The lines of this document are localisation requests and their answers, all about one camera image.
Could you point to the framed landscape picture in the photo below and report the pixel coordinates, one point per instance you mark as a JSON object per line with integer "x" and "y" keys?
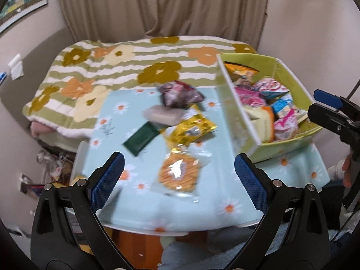
{"x": 14, "y": 10}

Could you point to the pink white snack bag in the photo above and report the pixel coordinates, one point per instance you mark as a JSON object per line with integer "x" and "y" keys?
{"x": 286, "y": 127}

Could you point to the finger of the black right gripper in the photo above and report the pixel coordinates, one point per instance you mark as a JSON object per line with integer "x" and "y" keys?
{"x": 346, "y": 126}
{"x": 339, "y": 103}

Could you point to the blue white snack bag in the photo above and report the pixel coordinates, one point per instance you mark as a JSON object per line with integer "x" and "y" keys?
{"x": 283, "y": 105}

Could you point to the orange triangle snack bag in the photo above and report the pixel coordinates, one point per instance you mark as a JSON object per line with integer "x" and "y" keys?
{"x": 240, "y": 73}

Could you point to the white red snack bag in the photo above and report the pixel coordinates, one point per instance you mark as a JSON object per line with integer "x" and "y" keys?
{"x": 270, "y": 88}

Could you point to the green striped floral quilt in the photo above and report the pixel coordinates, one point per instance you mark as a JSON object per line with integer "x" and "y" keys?
{"x": 69, "y": 98}

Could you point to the dark red snack bag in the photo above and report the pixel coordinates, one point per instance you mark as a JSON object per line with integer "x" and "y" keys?
{"x": 177, "y": 94}

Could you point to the white wall switch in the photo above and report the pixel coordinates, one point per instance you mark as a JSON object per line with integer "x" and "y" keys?
{"x": 16, "y": 67}

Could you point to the person's right hand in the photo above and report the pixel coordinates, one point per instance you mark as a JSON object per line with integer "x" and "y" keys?
{"x": 346, "y": 168}

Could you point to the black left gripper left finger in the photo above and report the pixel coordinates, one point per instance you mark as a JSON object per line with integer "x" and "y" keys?
{"x": 53, "y": 243}

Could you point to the light blue daisy tablecloth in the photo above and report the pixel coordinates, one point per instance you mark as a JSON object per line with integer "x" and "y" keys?
{"x": 219, "y": 199}

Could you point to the beige snack packet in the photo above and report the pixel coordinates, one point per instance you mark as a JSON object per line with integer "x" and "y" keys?
{"x": 164, "y": 115}

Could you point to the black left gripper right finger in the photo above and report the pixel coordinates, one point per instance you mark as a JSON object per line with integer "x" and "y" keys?
{"x": 292, "y": 233}

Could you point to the round orange cracker pack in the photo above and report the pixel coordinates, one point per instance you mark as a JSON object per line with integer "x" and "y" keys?
{"x": 180, "y": 172}

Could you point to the pink striped snack bag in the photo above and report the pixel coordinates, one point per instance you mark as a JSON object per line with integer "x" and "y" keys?
{"x": 250, "y": 98}

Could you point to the dark green snack packet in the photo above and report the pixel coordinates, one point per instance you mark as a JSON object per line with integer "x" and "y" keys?
{"x": 139, "y": 140}

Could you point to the beige curtain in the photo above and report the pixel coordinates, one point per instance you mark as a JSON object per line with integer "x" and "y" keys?
{"x": 125, "y": 20}

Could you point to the yellow gold snack bag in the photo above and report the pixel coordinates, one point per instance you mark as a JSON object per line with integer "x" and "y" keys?
{"x": 192, "y": 126}

